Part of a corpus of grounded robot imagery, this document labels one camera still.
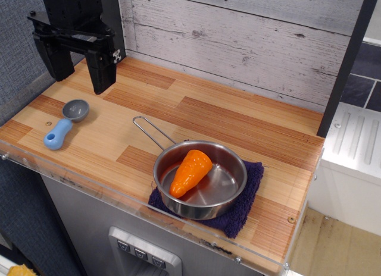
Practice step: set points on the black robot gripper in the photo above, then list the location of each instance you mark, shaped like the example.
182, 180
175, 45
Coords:
90, 27

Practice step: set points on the blue spoon with grey bowl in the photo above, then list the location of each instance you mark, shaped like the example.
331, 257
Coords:
73, 111

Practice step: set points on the orange plastic carrot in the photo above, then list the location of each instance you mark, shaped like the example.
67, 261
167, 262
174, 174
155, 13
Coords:
194, 167

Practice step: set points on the stainless steel pan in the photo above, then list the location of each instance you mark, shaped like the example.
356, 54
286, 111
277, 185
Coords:
215, 193

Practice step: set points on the grey dispenser panel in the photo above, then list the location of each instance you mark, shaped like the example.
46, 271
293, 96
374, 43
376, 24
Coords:
143, 255

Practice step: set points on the yellow object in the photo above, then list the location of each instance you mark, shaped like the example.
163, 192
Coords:
20, 270

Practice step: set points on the purple cloth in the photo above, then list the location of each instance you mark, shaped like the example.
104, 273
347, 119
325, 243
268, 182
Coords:
232, 221

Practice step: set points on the clear acrylic table edge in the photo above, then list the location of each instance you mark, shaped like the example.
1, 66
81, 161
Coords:
105, 225

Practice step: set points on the white cabinet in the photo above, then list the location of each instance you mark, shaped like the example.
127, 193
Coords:
346, 184

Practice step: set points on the black vertical post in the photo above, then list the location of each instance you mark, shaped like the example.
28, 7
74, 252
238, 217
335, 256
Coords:
352, 50

